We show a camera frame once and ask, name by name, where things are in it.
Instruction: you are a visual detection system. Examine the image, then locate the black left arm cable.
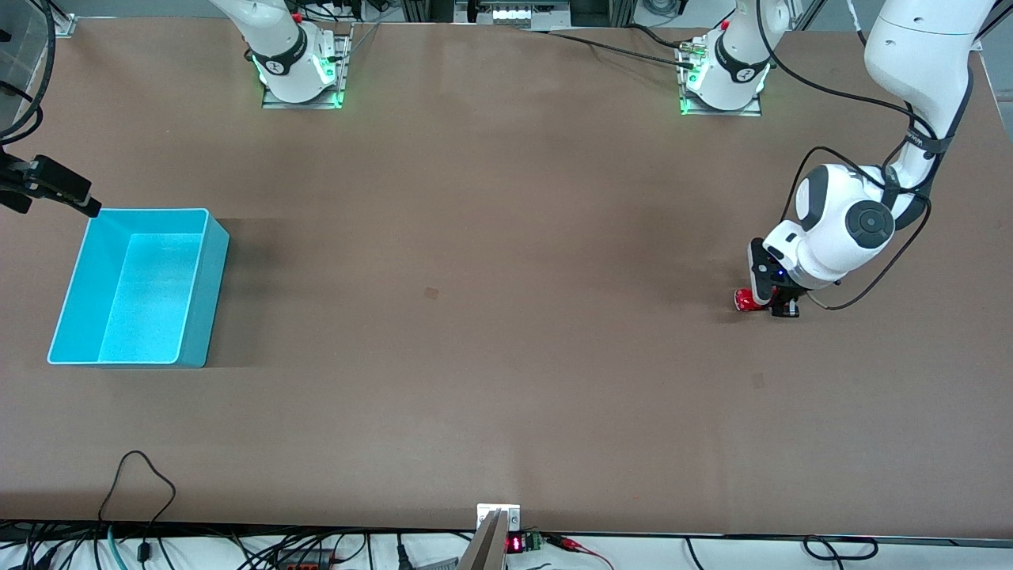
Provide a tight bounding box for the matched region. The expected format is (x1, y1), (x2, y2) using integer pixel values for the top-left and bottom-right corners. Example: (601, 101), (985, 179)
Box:
(756, 0), (979, 311)

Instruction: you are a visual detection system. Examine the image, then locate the thin black looped table cable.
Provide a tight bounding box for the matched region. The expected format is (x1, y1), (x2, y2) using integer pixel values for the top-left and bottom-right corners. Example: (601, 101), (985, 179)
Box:
(97, 450), (176, 559)

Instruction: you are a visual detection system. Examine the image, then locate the black cable to arm base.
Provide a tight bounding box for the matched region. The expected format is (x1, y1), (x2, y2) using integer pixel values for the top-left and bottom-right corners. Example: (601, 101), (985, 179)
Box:
(518, 24), (699, 61)

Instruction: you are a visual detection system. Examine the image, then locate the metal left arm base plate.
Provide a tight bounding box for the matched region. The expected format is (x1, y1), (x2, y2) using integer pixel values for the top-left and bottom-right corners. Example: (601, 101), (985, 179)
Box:
(677, 36), (764, 118)

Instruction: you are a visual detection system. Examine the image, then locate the black coiled cable loop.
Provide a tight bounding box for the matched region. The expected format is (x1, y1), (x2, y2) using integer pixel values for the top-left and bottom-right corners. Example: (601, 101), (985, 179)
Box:
(802, 536), (879, 561)

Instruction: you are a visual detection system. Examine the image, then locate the grey metal camera post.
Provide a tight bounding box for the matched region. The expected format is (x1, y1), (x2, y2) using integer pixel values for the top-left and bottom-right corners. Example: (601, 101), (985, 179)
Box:
(457, 511), (508, 570)

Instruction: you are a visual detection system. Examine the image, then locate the white metal edge bracket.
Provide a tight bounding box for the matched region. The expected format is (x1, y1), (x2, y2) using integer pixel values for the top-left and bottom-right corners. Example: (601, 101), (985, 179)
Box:
(477, 504), (522, 532)

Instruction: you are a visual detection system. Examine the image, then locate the blue plastic box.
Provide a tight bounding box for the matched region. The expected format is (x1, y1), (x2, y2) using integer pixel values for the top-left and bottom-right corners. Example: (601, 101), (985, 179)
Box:
(47, 208), (231, 369)

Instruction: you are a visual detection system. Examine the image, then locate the silver lit rack device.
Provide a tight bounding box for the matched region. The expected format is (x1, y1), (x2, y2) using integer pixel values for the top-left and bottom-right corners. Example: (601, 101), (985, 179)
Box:
(455, 0), (571, 25)

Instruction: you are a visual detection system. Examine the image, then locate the red clip lead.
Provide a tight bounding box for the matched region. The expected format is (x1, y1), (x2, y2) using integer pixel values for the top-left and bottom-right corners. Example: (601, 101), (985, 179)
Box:
(546, 534), (615, 570)

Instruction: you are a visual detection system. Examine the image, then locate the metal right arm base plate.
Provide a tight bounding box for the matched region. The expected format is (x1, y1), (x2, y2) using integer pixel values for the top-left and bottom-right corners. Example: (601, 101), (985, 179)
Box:
(261, 22), (354, 110)

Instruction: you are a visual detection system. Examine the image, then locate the black power strip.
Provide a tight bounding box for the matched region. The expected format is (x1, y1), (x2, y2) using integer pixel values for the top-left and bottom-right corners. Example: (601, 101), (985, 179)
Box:
(273, 549), (334, 570)

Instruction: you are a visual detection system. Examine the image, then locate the long black right arm cable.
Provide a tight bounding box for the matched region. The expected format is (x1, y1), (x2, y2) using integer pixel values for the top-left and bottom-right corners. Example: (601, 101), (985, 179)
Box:
(0, 0), (57, 145)

